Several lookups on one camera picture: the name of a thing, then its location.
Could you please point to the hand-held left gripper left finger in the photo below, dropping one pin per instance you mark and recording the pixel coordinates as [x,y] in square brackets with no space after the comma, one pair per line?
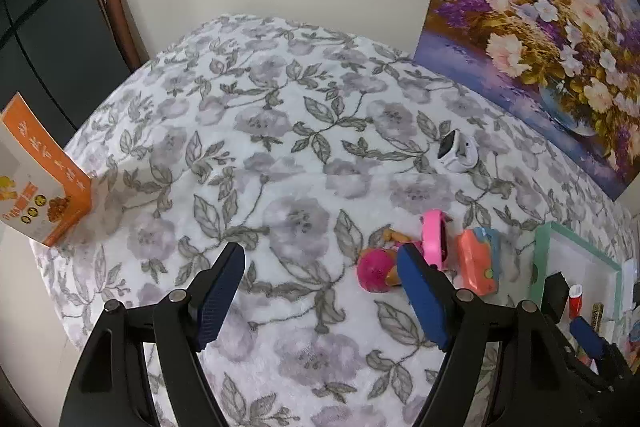
[217,302]

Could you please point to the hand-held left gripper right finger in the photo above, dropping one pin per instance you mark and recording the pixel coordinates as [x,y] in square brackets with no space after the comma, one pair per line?
[425,302]

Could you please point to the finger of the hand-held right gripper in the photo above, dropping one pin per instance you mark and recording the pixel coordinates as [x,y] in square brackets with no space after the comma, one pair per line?
[590,337]

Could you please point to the small blue orange toy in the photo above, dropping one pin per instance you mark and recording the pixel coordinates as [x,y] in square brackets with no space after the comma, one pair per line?
[635,332]

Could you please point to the white wall charger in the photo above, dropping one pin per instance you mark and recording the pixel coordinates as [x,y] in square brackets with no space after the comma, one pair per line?
[628,277]

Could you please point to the teal-rimmed white tray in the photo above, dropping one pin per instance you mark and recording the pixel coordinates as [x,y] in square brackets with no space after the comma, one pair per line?
[582,264]

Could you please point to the pink-haired doll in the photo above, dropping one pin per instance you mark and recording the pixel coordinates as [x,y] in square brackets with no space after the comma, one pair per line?
[375,269]

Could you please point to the pink smartwatch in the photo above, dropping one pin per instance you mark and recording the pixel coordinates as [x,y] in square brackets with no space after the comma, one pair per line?
[434,239]

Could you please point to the large orange blue toy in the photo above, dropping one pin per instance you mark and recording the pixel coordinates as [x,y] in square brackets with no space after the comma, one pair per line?
[480,262]

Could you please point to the white smartwatch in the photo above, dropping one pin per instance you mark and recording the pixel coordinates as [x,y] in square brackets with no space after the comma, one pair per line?
[457,152]

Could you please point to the floral blanket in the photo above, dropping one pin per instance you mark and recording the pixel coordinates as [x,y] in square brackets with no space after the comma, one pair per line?
[280,132]

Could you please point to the orange cardboard box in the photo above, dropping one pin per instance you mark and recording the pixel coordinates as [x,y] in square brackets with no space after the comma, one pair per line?
[40,177]

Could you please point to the floral painting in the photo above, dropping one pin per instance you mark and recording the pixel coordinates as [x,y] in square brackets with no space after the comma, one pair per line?
[540,32]

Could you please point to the dark wooden door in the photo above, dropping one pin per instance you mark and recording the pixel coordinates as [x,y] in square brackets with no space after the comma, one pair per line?
[50,7]

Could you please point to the black wall charger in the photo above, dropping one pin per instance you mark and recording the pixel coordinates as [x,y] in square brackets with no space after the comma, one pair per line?
[555,294]

